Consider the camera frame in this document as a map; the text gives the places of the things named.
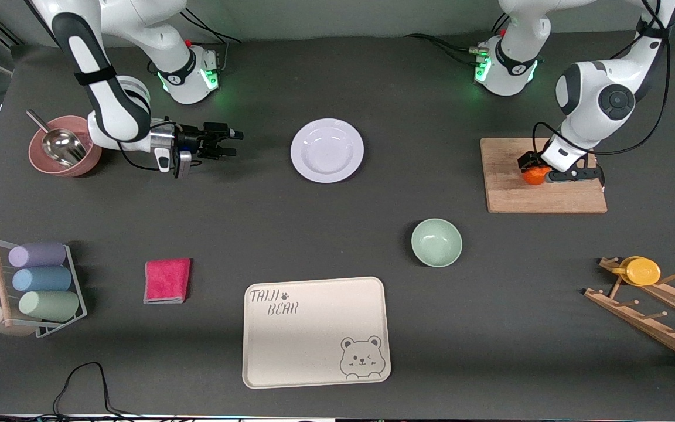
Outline wooden peg rack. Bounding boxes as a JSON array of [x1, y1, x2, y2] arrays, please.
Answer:
[[584, 257, 675, 369]]

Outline white round plate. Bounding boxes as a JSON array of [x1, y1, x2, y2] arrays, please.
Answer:
[[291, 118, 365, 183]]

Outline black right base cables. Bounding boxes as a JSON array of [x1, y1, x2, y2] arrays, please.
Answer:
[[182, 9, 241, 74]]

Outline pink folded cloth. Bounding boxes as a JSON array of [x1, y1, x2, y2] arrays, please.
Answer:
[[144, 258, 192, 304]]

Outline green bowl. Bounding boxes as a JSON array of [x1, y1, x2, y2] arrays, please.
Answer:
[[411, 218, 463, 268]]

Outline black base cables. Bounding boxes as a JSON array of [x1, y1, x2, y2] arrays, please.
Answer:
[[182, 9, 241, 74], [405, 12, 490, 66]]

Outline green cup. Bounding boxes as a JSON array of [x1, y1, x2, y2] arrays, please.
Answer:
[[18, 290, 80, 322]]

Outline purple cup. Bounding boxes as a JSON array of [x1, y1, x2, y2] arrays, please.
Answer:
[[8, 242, 67, 268]]

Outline metal scoop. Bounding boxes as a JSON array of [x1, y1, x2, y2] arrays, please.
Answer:
[[26, 110, 88, 168]]

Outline black floor cable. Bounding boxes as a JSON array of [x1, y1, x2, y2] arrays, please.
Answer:
[[0, 362, 197, 422]]

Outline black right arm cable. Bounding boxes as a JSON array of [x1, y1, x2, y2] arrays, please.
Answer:
[[116, 144, 165, 172]]

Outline wooden cutting board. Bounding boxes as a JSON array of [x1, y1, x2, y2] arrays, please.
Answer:
[[480, 138, 608, 214]]

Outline orange fruit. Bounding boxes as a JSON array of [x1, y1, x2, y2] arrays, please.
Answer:
[[522, 166, 552, 186]]

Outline blue cup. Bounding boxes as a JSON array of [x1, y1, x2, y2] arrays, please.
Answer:
[[12, 267, 73, 292]]

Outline pink bowl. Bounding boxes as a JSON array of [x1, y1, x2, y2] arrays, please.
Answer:
[[28, 115, 103, 178]]

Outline yellow cup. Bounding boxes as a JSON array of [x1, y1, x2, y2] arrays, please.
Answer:
[[619, 256, 662, 287]]

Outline white wire cup rack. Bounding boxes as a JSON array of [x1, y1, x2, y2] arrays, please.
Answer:
[[0, 236, 87, 338]]

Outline black left base cables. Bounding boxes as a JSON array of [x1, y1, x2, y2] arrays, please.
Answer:
[[405, 12, 490, 66]]

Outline beige bear print tray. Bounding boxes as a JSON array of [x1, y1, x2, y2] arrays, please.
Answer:
[[243, 277, 391, 389]]

